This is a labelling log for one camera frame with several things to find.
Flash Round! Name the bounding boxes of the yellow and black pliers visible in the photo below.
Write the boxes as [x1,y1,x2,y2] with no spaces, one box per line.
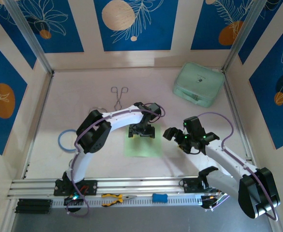
[101,193,137,207]

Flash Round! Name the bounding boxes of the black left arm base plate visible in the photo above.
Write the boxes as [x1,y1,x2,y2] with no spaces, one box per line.
[53,179,98,197]

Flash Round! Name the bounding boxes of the black stacked bars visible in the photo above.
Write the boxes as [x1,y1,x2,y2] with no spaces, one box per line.
[15,198,53,215]

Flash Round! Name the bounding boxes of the grey slotted cable duct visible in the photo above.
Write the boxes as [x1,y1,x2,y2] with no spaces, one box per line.
[51,194,204,209]

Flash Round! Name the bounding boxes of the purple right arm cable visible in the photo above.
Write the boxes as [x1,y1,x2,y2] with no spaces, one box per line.
[195,111,279,222]

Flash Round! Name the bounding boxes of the aluminium corner post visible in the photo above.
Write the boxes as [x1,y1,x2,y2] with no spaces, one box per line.
[4,0,55,74]
[222,0,270,73]

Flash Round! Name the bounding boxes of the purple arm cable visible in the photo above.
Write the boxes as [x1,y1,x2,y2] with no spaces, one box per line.
[65,106,166,218]
[195,111,279,222]

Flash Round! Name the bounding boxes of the black connector board with wires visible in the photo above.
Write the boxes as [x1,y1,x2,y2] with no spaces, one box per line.
[200,190,230,212]
[63,192,85,206]

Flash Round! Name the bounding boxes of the light blue ring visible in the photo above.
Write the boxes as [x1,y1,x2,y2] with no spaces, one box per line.
[58,130,78,152]

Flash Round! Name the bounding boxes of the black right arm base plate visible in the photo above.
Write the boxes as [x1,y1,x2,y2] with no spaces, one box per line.
[182,177,206,194]

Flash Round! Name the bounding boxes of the aluminium rail frame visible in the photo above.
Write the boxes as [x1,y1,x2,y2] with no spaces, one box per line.
[7,175,229,200]

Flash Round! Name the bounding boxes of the aluminium side rail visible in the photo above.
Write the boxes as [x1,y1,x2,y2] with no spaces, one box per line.
[21,71,55,181]
[222,70,259,174]

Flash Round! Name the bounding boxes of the mint green zipper pouch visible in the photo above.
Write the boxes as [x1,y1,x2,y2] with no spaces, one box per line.
[172,62,225,109]

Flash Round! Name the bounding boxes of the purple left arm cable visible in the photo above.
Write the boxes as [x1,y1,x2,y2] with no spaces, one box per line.
[65,106,166,218]

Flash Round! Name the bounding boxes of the metal scissor tongs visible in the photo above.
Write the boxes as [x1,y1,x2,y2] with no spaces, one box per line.
[110,86,129,111]

